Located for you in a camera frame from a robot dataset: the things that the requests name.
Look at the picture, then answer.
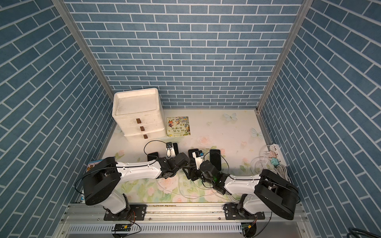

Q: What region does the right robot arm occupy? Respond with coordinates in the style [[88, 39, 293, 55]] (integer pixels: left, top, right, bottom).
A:
[[183, 161, 300, 220]]

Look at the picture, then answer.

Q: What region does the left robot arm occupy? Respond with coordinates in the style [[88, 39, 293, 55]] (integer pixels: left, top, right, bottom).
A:
[[81, 142, 190, 217]]

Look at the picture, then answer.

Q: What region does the green picture book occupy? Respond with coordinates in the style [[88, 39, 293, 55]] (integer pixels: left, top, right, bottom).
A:
[[166, 117, 191, 137]]

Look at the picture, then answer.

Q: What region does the white three-drawer cabinet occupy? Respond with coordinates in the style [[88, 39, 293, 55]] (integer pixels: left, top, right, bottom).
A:
[[112, 88, 166, 141]]

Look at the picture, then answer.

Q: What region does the white power strip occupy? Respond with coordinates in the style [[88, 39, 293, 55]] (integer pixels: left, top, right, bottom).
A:
[[267, 144, 287, 166]]

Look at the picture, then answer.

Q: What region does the blue picture book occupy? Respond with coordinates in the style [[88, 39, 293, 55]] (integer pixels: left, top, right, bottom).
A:
[[80, 160, 102, 203]]

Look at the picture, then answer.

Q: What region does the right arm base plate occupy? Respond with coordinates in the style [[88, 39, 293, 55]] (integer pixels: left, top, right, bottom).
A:
[[223, 203, 266, 220]]

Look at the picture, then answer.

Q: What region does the white power strip cord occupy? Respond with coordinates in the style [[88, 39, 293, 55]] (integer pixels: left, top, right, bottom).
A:
[[249, 145, 291, 182]]

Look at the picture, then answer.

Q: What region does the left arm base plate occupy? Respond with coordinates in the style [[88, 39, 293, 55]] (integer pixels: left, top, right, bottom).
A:
[[104, 204, 147, 221]]

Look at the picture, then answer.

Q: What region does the aluminium mounting rail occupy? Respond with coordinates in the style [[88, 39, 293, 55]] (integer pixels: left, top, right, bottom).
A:
[[53, 202, 315, 238]]

